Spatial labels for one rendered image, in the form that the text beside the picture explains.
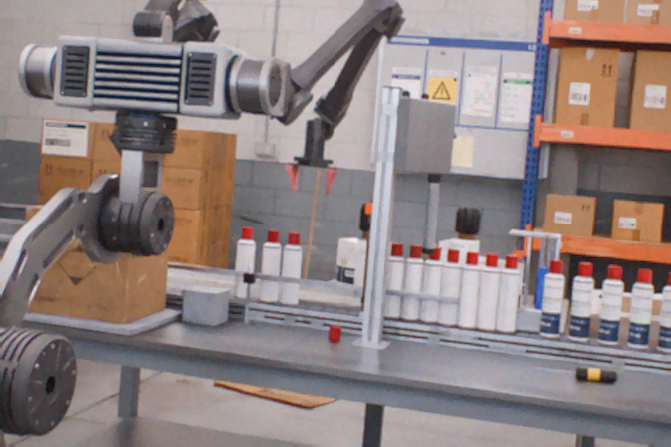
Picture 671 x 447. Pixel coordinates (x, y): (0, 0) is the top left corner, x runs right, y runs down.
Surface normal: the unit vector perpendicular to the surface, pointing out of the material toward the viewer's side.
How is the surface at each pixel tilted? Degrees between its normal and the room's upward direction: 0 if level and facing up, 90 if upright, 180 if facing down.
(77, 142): 90
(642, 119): 90
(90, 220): 90
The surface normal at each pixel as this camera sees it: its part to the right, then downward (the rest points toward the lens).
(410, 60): -0.24, 0.03
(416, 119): 0.64, 0.09
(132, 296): 0.97, 0.09
